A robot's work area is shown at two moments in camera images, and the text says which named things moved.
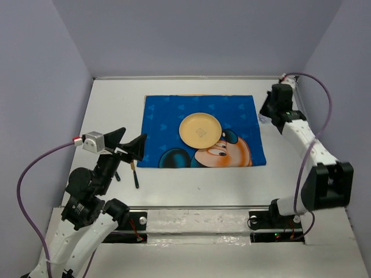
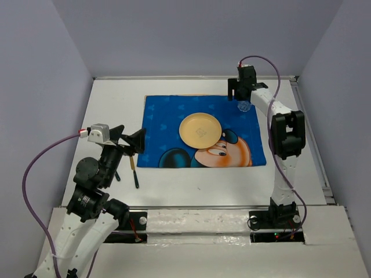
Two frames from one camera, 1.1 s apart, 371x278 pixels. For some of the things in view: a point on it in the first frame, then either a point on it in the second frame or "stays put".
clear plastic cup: [264, 119] → [243, 106]
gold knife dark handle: [133, 166] stays put
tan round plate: [200, 130] stays put
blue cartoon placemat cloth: [240, 143] stays put
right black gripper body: [269, 107] → [240, 85]
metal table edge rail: [192, 78] stays put
